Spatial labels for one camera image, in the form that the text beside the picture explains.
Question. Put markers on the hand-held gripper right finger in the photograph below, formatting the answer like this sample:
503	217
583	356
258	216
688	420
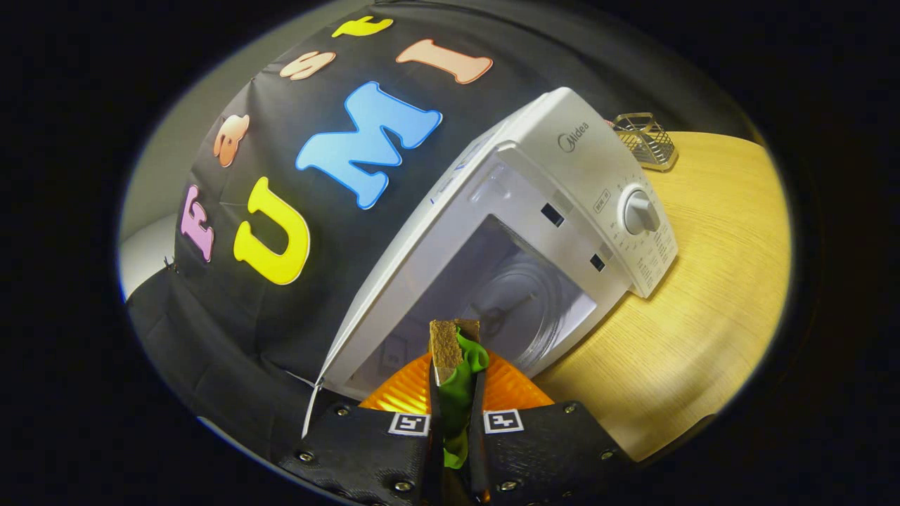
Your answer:
548	450

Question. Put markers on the sandwich with green lettuce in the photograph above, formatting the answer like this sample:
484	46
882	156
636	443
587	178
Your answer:
446	351

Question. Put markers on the black backdrop cloth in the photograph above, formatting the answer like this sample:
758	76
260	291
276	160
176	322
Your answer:
281	316

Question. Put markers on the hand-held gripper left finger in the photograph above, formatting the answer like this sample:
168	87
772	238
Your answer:
365	450

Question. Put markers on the white microwave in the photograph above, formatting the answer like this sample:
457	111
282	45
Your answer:
562	176

